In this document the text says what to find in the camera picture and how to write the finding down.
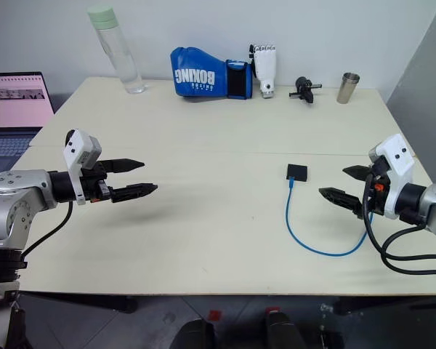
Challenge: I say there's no blue cable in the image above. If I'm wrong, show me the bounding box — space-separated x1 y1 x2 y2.
285 175 375 257

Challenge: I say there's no steel cup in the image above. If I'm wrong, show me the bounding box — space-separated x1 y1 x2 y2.
336 71 362 105

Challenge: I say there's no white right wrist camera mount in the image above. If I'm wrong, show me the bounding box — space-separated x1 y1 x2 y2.
368 132 417 220

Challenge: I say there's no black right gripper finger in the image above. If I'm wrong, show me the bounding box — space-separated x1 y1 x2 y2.
342 164 373 182
318 187 365 220

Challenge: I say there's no white robotic hand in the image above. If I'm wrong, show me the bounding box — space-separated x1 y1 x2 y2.
248 41 278 100

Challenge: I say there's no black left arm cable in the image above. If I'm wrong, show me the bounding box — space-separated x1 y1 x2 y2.
20 200 74 263

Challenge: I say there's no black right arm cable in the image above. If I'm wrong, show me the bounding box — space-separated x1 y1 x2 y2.
361 170 436 278

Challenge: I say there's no black metal tool part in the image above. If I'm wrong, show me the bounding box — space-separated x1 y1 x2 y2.
288 76 323 105

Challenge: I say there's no clear bottle with green lid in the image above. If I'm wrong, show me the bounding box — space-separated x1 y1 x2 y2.
86 4 148 95

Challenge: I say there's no open laptop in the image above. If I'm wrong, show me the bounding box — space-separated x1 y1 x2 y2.
0 71 56 172

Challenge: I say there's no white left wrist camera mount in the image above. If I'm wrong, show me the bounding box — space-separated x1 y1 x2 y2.
62 128 103 206

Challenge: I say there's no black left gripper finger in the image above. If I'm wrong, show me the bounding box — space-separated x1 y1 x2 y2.
102 158 146 174
110 182 159 204

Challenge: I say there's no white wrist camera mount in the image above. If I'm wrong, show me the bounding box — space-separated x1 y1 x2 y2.
62 128 103 206
368 132 417 220

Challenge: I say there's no dark rounded shape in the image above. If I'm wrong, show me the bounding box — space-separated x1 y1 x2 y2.
262 307 306 349
174 318 219 349

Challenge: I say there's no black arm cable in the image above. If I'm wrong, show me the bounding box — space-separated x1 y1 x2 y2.
20 200 74 263
361 170 436 278

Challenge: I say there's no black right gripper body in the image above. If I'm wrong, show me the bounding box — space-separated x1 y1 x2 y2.
363 156 392 219

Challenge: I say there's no black rectangular box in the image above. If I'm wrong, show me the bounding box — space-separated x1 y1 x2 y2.
285 163 309 182

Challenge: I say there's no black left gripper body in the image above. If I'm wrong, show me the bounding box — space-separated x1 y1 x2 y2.
80 161 114 204

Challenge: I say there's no blue boxing glove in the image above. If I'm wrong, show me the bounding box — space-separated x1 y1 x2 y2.
169 46 254 100

